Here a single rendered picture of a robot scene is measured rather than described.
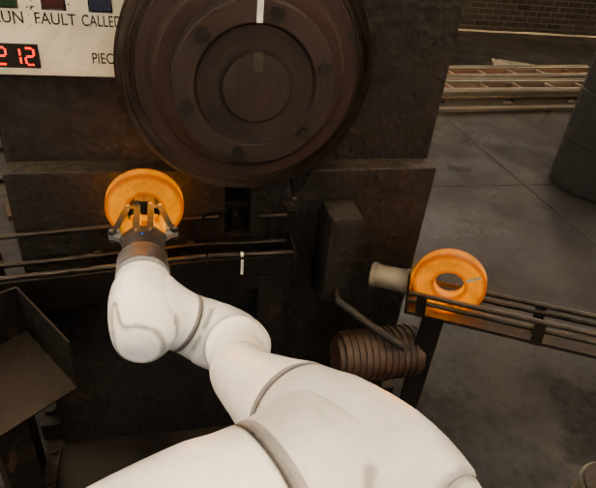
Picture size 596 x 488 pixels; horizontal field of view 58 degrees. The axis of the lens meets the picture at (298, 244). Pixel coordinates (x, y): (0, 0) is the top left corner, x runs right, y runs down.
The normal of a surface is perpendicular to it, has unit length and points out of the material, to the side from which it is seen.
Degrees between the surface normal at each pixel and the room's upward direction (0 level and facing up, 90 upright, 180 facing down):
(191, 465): 20
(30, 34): 90
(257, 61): 90
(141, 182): 93
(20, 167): 0
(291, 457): 0
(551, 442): 0
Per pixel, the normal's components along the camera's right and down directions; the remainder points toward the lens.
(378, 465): -0.51, -0.71
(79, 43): 0.21, 0.55
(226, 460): 0.11, -0.95
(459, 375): 0.09, -0.83
